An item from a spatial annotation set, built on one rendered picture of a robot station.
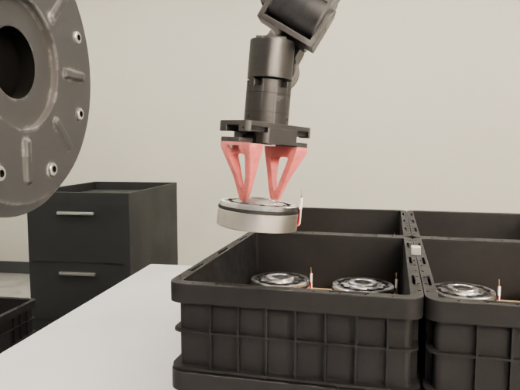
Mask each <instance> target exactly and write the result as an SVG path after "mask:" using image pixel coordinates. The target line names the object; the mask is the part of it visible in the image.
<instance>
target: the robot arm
mask: <svg viewBox="0 0 520 390"><path fill-rule="evenodd" d="M339 1H340V0H260V2H261V4H262V8H261V9H260V11H259V13H258V14H257V16H258V18H259V20H260V22H261V23H263V24H264V25H266V26H268V27H269V28H270V29H271V30H270V31H269V33H268V34H267V35H265V36H260V35H256V37H255V38H252V39H250V50H249V59H248V79H249V80H247V87H246V98H245V116H244V120H221V123H220V131H233V132H234V137H230V136H221V149H222V151H223V154H224V156H225V158H226V160H227V163H228V165H229V167H230V169H231V172H232V174H233V177H234V181H235V185H236V187H237V191H238V196H239V199H240V200H242V201H245V202H247V201H248V199H249V197H250V193H251V189H252V187H253V183H254V180H255V175H256V172H257V169H258V164H259V161H260V158H261V154H262V150H263V145H265V161H266V169H267V176H268V184H269V195H270V198H272V199H276V200H277V201H278V202H279V200H280V198H281V196H282V194H283V192H284V190H285V188H286V186H287V184H288V182H289V180H290V178H291V177H292V175H293V174H294V172H295V171H296V169H297V168H298V166H299V164H300V163H301V162H302V161H303V159H304V157H305V156H306V154H307V143H300V142H296V139H297V137H299V138H302V139H309V138H310V128H306V127H299V126H293V125H288V124H289V107H290V98H291V89H292V88H293V87H294V86H295V85H296V83H297V81H298V79H299V63H300V61H301V60H302V58H303V56H304V53H305V52H306V51H307V50H308V51H310V52H311V53H314V52H315V50H316V48H317V47H318V45H319V44H320V41H321V40H322V38H323V37H324V35H325V33H326V32H327V30H328V29H329V27H330V25H331V23H332V21H333V20H334V17H335V15H336V12H337V11H335V10H336V9H337V6H338V3H339ZM267 145H275V146H267ZM239 154H244V156H245V181H244V182H243V179H242V174H241V166H240V162H239V157H238V155H239ZM281 157H286V158H287V159H288V160H287V163H286V166H285V169H284V170H283V173H282V176H281V178H280V181H279V184H278V186H277V172H278V167H279V159H280V158H281Z"/></svg>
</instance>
